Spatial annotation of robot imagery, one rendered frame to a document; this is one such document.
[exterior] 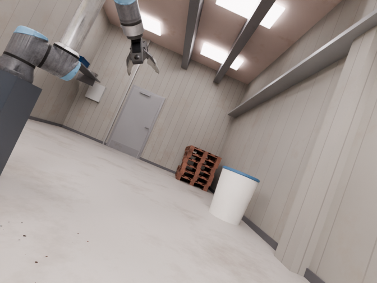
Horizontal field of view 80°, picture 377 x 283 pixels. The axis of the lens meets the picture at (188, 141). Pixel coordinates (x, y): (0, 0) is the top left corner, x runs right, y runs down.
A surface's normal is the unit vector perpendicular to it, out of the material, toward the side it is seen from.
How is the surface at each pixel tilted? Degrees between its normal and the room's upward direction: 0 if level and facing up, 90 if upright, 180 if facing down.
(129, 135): 90
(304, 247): 90
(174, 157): 90
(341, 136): 90
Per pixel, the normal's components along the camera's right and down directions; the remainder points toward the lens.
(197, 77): 0.08, -0.06
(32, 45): 0.69, 0.18
